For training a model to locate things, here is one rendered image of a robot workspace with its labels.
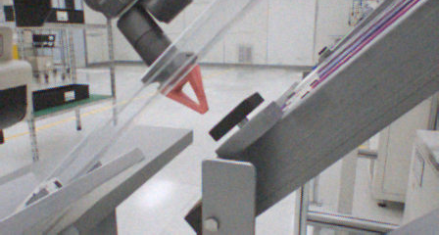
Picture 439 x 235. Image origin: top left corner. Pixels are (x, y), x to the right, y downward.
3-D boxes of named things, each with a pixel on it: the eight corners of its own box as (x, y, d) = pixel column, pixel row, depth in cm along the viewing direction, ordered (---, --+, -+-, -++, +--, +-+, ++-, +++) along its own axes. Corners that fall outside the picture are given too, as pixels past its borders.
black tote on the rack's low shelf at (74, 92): (35, 112, 235) (33, 95, 233) (17, 110, 241) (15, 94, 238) (90, 97, 288) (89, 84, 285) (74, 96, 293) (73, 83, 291)
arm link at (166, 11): (100, -9, 59) (81, -8, 51) (147, -57, 56) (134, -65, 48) (149, 43, 62) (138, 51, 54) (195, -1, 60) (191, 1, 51)
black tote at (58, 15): (24, 22, 222) (22, 4, 219) (5, 23, 227) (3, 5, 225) (84, 24, 274) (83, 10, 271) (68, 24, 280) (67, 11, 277)
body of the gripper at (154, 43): (201, 59, 60) (174, 26, 60) (173, 63, 50) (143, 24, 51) (175, 82, 62) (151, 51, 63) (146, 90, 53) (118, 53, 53)
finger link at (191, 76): (229, 95, 59) (196, 53, 59) (216, 102, 52) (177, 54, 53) (202, 117, 61) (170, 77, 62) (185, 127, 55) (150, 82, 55)
